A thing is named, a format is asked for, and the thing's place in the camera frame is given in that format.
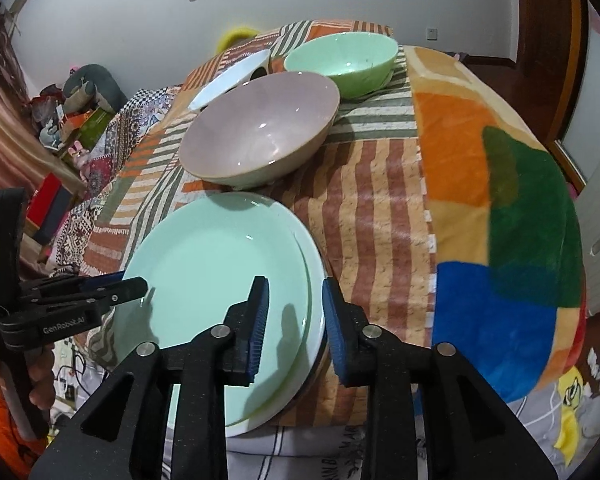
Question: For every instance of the striped curtain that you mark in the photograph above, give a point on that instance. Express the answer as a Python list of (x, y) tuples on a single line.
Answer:
[(24, 163)]

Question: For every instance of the wall socket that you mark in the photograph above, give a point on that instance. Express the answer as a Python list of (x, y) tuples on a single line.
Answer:
[(431, 34)]

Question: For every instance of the yellow foam hoop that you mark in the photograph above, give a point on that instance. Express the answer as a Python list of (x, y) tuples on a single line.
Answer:
[(235, 36)]

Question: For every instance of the red box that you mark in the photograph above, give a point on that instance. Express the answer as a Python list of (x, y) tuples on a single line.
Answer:
[(42, 200)]

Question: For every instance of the grey plush toy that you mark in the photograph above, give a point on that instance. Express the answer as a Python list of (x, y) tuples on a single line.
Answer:
[(92, 85)]

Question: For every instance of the patterned mosaic quilt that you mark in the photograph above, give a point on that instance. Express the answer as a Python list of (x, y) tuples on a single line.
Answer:
[(128, 127)]

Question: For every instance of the wooden door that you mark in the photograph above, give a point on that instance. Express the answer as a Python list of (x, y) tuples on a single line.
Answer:
[(544, 81)]

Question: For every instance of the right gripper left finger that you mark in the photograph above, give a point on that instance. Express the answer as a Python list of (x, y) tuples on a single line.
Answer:
[(157, 397)]

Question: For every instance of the mint green plate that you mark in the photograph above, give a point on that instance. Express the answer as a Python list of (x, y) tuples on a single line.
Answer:
[(202, 259)]

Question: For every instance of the colourful fleece blanket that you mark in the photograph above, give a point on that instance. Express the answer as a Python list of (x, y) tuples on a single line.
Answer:
[(510, 278)]

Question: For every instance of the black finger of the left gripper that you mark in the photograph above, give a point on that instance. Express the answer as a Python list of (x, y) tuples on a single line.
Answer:
[(64, 306)]

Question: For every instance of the white bowl black dots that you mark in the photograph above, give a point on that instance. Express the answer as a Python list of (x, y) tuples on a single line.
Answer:
[(254, 66)]

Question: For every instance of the white sliding wardrobe door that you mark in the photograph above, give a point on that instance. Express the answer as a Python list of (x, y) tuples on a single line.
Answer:
[(581, 143)]

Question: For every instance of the mint green bowl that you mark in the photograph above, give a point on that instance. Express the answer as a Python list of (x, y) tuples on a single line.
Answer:
[(358, 63)]

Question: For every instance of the pink bunny toy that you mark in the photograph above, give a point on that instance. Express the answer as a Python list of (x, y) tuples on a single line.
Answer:
[(80, 159)]

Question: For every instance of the pink large bowl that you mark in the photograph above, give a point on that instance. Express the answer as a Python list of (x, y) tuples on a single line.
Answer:
[(260, 131)]

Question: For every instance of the left hand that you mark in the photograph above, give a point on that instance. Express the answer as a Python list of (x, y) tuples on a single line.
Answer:
[(42, 377)]

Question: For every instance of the green box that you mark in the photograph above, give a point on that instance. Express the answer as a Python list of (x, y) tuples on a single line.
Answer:
[(89, 132)]

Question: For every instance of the striped patchwork blanket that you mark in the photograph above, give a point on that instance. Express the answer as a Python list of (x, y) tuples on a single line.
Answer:
[(362, 196)]

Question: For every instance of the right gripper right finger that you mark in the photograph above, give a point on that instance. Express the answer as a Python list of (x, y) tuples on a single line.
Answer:
[(470, 432)]

